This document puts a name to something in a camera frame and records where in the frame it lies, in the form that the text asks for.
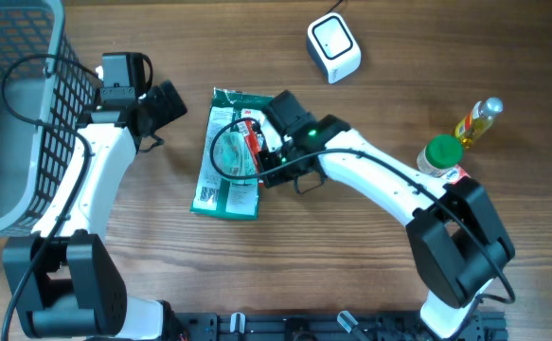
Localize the green lid jar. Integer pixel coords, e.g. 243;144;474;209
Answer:
417;135;464;177

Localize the grey plastic shopping basket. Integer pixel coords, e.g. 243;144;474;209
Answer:
0;0;95;237

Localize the yellow liquid bottle grey cap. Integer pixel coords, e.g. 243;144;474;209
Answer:
454;97;504;150

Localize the green 3M sponge package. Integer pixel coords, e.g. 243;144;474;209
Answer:
190;88;271;220

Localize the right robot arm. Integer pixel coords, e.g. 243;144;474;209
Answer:
258;91;515;339

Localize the white barcode scanner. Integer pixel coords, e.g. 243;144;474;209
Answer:
306;12;362;84

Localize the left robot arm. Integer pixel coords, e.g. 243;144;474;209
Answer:
0;52;187;340

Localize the pink tissue pack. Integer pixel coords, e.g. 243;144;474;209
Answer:
441;165;469;184

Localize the red white tube packet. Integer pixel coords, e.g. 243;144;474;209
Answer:
240;120;261;172

